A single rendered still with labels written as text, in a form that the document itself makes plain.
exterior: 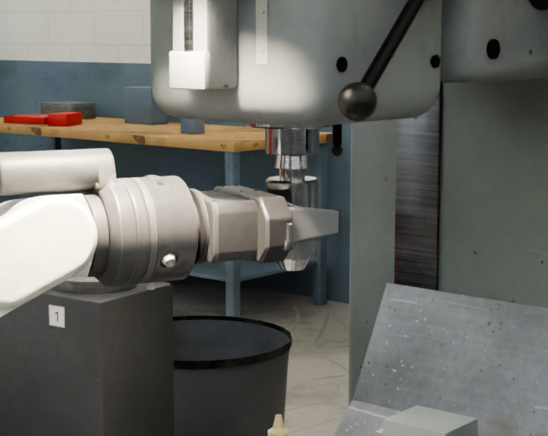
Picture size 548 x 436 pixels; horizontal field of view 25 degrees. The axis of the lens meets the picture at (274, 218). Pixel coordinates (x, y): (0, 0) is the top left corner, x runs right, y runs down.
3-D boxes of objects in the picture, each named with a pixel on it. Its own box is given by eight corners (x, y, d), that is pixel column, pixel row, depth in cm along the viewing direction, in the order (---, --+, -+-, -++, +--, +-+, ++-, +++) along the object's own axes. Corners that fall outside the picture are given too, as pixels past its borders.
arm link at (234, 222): (295, 176, 104) (160, 184, 98) (293, 291, 105) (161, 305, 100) (229, 163, 115) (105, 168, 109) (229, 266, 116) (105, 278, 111)
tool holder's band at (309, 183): (254, 189, 111) (254, 178, 111) (292, 184, 114) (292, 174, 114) (291, 194, 108) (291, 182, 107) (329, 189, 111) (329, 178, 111)
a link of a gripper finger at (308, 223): (334, 239, 111) (271, 244, 108) (334, 202, 110) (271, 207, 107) (343, 241, 109) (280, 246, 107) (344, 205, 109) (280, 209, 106)
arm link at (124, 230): (156, 285, 100) (17, 298, 95) (111, 281, 110) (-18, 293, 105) (147, 143, 100) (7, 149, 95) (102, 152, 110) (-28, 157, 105)
